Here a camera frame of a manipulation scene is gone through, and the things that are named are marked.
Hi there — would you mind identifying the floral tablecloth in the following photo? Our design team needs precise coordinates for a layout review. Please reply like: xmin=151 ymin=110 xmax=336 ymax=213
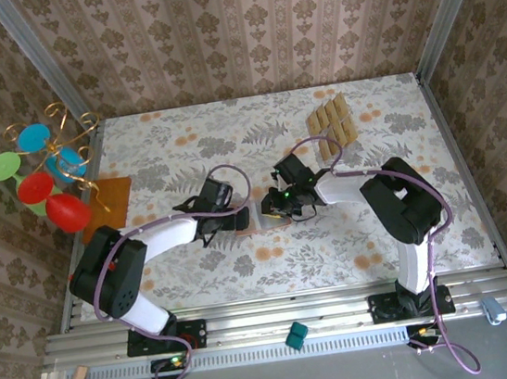
xmin=53 ymin=64 xmax=503 ymax=323

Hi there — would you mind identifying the orange wooden rack base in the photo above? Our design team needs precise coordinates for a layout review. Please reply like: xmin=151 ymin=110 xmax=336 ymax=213
xmin=73 ymin=174 xmax=141 ymax=246

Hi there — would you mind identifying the teal small box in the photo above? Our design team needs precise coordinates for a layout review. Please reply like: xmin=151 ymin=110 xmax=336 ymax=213
xmin=283 ymin=319 xmax=311 ymax=352

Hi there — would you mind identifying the red plastic wine glass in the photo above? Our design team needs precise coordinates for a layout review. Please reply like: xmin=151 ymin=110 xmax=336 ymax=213
xmin=14 ymin=166 xmax=96 ymax=240

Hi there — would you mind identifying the blue plastic wine glass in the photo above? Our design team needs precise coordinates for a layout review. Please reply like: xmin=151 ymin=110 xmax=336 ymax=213
xmin=14 ymin=117 xmax=94 ymax=190

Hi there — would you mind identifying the green plastic wine glass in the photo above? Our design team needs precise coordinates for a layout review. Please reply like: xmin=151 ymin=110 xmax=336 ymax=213
xmin=0 ymin=145 xmax=59 ymax=222

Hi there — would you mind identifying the white blue clip device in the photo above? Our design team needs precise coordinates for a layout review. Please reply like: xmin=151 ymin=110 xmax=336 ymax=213
xmin=479 ymin=295 xmax=507 ymax=327

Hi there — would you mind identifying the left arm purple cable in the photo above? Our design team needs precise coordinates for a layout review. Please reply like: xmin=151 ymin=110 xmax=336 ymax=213
xmin=78 ymin=161 xmax=279 ymax=379

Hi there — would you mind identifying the wide aluminium base rail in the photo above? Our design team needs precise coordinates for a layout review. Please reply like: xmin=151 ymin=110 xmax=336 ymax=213
xmin=37 ymin=264 xmax=507 ymax=375

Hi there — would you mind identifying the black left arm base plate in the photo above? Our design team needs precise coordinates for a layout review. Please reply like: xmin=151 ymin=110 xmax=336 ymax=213
xmin=123 ymin=314 xmax=210 ymax=360

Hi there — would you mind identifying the grey slotted cable duct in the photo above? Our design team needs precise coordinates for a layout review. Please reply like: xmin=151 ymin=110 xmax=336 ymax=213
xmin=59 ymin=320 xmax=443 ymax=379

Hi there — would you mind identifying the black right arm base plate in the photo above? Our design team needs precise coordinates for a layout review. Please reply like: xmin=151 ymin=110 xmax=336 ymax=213
xmin=366 ymin=283 xmax=458 ymax=326

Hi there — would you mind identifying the gold wire glass rack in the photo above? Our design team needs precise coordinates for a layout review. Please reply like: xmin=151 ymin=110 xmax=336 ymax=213
xmin=0 ymin=96 xmax=114 ymax=227

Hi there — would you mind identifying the aluminium frame post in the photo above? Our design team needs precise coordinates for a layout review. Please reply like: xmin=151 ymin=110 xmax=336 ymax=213
xmin=0 ymin=0 xmax=104 ymax=140
xmin=404 ymin=0 xmax=507 ymax=85

